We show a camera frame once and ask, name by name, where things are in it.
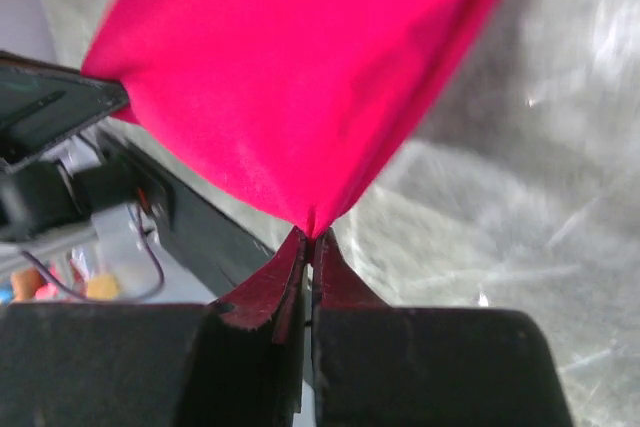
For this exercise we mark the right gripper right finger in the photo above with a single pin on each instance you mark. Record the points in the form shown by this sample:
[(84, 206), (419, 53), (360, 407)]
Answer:
[(379, 365)]

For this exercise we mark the black base beam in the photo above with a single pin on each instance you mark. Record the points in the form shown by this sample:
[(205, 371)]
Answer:
[(217, 250)]

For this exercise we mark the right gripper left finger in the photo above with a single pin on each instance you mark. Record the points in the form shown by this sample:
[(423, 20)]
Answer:
[(234, 362)]

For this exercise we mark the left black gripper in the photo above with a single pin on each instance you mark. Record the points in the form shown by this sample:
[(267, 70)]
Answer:
[(42, 105)]

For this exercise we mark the bright pink t shirt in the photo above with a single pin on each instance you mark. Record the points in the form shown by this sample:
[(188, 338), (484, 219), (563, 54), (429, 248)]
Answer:
[(292, 106)]

